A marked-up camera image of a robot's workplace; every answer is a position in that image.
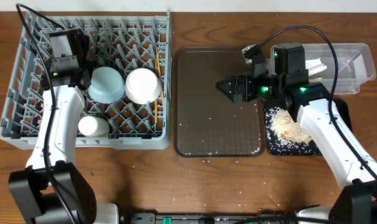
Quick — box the light blue bowl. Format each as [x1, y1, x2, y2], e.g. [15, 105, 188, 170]
[88, 67, 125, 104]

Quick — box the pink white bowl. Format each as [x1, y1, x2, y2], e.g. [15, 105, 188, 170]
[125, 68, 162, 105]

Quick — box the white cup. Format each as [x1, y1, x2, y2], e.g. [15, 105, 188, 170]
[78, 116, 109, 137]

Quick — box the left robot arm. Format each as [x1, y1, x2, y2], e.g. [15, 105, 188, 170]
[9, 28, 96, 223]

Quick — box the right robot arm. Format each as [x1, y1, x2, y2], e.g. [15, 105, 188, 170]
[216, 43, 377, 223]

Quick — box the black waste tray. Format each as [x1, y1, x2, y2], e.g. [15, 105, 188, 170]
[263, 98, 353, 156]

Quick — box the dark brown serving tray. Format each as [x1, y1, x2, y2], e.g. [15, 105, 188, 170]
[173, 47, 265, 158]

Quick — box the spilled rice pile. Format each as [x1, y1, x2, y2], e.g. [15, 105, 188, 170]
[265, 106, 314, 153]

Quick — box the grey plastic dish rack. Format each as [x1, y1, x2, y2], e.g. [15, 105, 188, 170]
[0, 13, 172, 149]

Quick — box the clear plastic bin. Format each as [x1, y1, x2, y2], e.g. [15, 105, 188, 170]
[269, 43, 376, 95]

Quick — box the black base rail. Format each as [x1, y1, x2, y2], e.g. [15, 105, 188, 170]
[119, 209, 300, 223]

